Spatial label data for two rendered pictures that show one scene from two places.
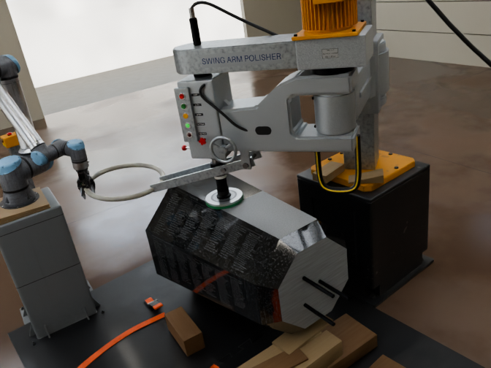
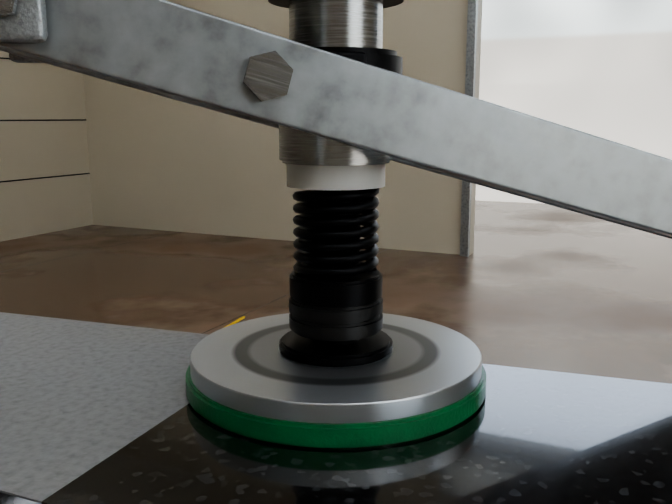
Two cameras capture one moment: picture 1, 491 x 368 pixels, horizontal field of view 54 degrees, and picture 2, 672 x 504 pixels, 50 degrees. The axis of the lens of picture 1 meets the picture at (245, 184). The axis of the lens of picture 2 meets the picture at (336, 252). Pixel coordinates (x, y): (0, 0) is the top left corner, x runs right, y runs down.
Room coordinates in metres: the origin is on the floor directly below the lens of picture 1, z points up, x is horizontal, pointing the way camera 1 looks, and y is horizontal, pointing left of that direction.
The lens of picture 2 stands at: (2.86, -0.17, 1.02)
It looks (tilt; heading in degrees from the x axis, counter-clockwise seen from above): 11 degrees down; 144
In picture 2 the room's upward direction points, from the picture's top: straight up
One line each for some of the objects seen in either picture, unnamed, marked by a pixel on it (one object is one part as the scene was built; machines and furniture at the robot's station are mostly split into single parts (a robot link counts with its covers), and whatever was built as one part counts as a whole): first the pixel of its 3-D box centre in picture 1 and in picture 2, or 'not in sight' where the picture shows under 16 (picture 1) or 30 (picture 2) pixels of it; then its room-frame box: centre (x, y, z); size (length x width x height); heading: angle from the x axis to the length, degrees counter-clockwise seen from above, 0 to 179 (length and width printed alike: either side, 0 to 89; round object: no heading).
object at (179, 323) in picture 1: (184, 330); not in sight; (2.28, 0.50, 0.07); 0.30 x 0.12 x 0.12; 27
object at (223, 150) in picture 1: (226, 147); not in sight; (2.29, 0.07, 1.20); 0.15 x 0.10 x 0.15; 66
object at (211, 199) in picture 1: (223, 196); (336, 356); (2.44, 0.13, 0.85); 0.21 x 0.21 x 0.01
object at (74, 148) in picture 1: (77, 150); not in sight; (2.65, 0.94, 1.18); 0.10 x 0.09 x 0.12; 57
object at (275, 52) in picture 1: (266, 55); not in sight; (2.30, -0.19, 1.62); 0.96 x 0.25 x 0.17; 66
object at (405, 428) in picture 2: (223, 197); (336, 360); (2.44, 0.13, 0.85); 0.22 x 0.22 x 0.04
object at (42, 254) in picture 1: (43, 261); not in sight; (2.74, 1.40, 0.43); 0.50 x 0.50 x 0.85; 29
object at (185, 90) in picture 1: (187, 115); not in sight; (2.37, 0.24, 1.38); 0.08 x 0.03 x 0.28; 66
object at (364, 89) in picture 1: (352, 80); not in sight; (2.58, -0.67, 1.37); 0.74 x 0.34 x 0.25; 155
